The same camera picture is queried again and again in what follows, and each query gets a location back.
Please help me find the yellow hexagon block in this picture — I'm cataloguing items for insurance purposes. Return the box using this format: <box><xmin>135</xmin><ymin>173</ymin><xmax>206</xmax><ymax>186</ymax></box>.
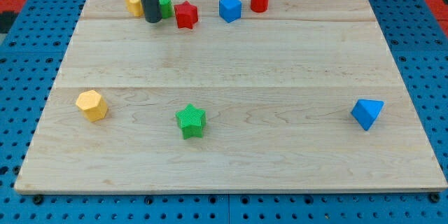
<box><xmin>76</xmin><ymin>90</ymin><xmax>108</xmax><ymax>122</ymax></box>

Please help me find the red star block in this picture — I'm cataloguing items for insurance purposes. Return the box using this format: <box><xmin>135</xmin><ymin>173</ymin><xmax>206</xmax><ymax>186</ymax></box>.
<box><xmin>174</xmin><ymin>1</ymin><xmax>199</xmax><ymax>29</ymax></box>

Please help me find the blue triangular prism block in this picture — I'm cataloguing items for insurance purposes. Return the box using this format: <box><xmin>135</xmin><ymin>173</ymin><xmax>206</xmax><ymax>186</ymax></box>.
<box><xmin>351</xmin><ymin>99</ymin><xmax>384</xmax><ymax>131</ymax></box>

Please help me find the light wooden board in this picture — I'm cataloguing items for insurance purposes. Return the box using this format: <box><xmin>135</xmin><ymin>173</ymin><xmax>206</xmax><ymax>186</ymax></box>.
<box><xmin>15</xmin><ymin>0</ymin><xmax>447</xmax><ymax>195</ymax></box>

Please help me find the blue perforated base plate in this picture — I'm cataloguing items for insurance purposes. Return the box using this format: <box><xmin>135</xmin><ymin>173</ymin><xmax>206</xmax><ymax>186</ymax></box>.
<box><xmin>1</xmin><ymin>0</ymin><xmax>447</xmax><ymax>223</ymax></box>

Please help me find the yellow heart block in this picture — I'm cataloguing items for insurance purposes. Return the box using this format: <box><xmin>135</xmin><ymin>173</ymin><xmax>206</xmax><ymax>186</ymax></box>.
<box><xmin>125</xmin><ymin>0</ymin><xmax>144</xmax><ymax>17</ymax></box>

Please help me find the blue cube block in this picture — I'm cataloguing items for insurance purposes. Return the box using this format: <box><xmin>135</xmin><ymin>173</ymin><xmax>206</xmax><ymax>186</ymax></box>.
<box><xmin>219</xmin><ymin>0</ymin><xmax>242</xmax><ymax>23</ymax></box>

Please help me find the green cylinder block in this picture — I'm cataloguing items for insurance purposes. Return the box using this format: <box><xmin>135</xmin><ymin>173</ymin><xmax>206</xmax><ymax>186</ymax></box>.
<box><xmin>159</xmin><ymin>0</ymin><xmax>173</xmax><ymax>19</ymax></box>

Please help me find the green star block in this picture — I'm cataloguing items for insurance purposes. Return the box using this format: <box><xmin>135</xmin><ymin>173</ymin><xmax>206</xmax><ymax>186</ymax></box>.
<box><xmin>176</xmin><ymin>104</ymin><xmax>207</xmax><ymax>139</ymax></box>

